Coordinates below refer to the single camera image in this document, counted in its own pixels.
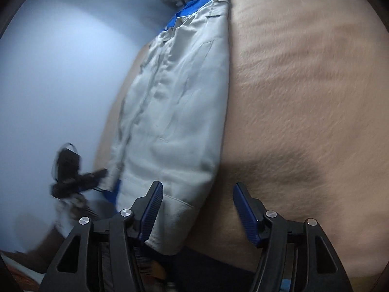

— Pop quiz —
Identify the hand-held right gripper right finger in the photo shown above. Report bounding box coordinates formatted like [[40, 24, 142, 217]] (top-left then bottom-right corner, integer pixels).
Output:
[[233, 182, 354, 292]]

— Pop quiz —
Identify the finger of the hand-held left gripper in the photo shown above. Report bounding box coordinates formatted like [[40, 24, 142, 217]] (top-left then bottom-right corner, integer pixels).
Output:
[[88, 168, 109, 186]]

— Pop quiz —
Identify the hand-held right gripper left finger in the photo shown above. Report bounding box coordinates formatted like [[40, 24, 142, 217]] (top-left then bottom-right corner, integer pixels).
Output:
[[39, 181, 164, 292]]

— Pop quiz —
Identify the grey and blue jacket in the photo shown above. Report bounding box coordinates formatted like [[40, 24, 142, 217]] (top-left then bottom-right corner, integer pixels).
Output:
[[103, 0, 231, 256]]

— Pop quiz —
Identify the tan fleece blanket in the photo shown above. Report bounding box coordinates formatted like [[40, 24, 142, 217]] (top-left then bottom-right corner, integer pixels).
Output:
[[94, 0, 389, 280]]

